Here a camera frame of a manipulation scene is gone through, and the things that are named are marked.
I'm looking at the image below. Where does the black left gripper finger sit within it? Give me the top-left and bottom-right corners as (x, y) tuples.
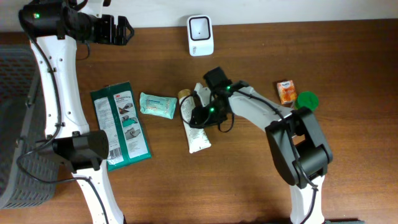
(116, 28), (134, 45)
(117, 16), (132, 30)

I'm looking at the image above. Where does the white tube gold cap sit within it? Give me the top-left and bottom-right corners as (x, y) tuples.
(178, 89), (211, 154)

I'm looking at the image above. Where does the teal wet wipes pack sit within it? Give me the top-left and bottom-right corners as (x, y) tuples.
(139, 92), (177, 119)

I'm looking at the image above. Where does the orange small juice carton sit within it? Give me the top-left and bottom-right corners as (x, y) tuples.
(277, 80), (297, 105)

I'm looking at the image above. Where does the green 3M cloth package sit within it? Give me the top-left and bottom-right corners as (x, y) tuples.
(90, 82), (152, 171)

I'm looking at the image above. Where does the green lid glass jar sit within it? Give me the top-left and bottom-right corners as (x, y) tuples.
(295, 91), (319, 111)

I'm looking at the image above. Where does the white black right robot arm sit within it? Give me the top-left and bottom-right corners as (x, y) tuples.
(187, 67), (333, 223)

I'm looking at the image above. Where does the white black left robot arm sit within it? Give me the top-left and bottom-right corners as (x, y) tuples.
(18, 0), (134, 223)

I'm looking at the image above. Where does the white barcode scanner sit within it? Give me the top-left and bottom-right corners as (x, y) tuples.
(187, 15), (214, 57)

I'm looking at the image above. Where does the grey plastic basket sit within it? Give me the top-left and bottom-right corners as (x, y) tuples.
(1, 45), (58, 209)

